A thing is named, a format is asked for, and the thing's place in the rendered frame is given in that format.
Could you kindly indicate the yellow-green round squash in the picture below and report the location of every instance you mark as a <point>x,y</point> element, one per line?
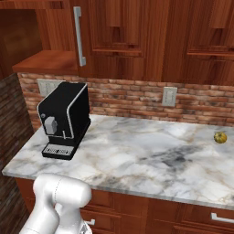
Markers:
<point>220,137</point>

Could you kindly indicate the grey wall outlet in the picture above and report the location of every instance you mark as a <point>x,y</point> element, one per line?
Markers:
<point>169,96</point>
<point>45,87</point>

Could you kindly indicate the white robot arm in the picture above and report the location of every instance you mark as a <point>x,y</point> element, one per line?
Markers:
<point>58,195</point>

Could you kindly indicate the open wooden cabinet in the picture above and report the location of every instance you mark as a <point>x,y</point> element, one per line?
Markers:
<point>45,61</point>

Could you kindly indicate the black coffee machine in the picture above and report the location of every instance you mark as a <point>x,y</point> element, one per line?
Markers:
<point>64,115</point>

